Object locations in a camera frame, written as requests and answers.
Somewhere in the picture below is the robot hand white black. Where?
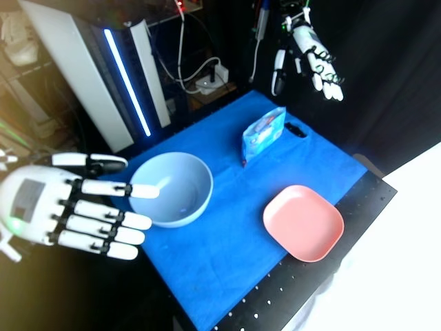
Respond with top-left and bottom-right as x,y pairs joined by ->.
270,21 -> 345,103
0,151 -> 161,262

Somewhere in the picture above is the light blue plastic bowl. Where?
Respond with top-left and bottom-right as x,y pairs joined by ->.
127,151 -> 214,229

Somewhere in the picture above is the small black flat object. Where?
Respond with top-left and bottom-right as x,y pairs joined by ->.
284,121 -> 309,139

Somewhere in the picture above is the white power strip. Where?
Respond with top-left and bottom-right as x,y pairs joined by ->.
195,62 -> 230,97

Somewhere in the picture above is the blue snack bag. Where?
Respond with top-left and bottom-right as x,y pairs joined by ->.
240,106 -> 287,169

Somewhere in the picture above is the white tower with blue light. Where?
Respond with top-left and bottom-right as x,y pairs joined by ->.
19,0 -> 172,154

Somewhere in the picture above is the pink square plastic plate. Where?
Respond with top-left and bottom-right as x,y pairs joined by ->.
263,184 -> 345,264

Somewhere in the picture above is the blue table cloth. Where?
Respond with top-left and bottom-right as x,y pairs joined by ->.
99,90 -> 369,331

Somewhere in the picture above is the hanging white cable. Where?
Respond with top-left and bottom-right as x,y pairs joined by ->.
249,0 -> 271,83

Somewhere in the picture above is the white power cable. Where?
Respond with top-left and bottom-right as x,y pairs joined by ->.
146,13 -> 222,94

